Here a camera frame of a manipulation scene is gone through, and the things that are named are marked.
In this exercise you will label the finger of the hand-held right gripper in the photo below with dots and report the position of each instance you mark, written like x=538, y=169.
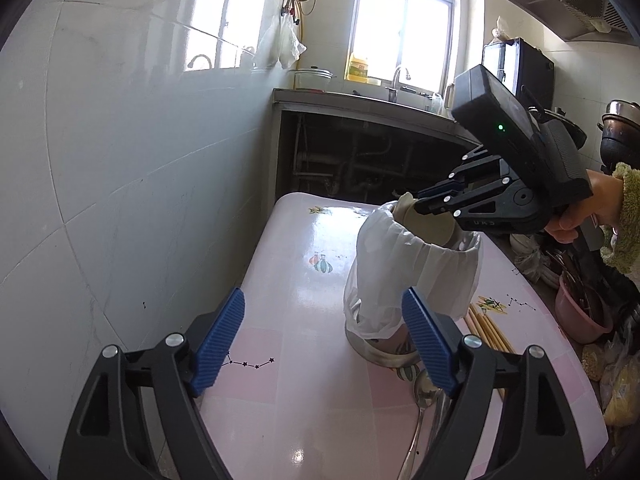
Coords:
x=490, y=205
x=470, y=170

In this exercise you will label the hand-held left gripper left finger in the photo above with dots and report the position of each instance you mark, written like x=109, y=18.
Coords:
x=220, y=345

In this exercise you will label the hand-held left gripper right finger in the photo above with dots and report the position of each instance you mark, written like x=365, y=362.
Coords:
x=430, y=345

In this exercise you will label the metal spoon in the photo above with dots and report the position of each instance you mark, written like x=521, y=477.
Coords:
x=440, y=422
x=425, y=390

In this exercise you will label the perforated metal utensil holder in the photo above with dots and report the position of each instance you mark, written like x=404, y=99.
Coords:
x=380, y=352

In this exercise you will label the off-white ceramic spoon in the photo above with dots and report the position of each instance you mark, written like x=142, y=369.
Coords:
x=430, y=227

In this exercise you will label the white plastic bag liner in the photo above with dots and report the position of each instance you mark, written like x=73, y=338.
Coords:
x=400, y=270

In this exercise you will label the person's right hand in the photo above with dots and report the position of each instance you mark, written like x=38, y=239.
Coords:
x=605, y=200

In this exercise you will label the black wok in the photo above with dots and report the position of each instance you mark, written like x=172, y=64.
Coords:
x=570, y=125

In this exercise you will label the pink patterned tablecloth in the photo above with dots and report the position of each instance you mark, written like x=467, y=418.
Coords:
x=300, y=310

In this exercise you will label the large steel pot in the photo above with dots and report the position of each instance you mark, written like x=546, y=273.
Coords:
x=620, y=130

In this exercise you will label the metal sink faucet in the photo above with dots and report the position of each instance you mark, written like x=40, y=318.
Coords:
x=395, y=82

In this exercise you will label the steel range hood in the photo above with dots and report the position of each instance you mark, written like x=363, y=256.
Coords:
x=565, y=2

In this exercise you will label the pink plastic basin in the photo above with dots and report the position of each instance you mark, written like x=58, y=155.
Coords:
x=580, y=317

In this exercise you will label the kitchen window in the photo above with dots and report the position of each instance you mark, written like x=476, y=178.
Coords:
x=405, y=25

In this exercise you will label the yellow oil bottle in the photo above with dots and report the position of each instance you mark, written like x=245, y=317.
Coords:
x=357, y=67

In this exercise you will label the white pot with lid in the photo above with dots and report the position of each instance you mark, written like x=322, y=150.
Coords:
x=312, y=79

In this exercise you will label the yellow food bags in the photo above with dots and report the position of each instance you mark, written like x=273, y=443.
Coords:
x=617, y=385

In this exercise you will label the hanging clear plastic bag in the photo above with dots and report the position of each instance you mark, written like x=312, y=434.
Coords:
x=287, y=45

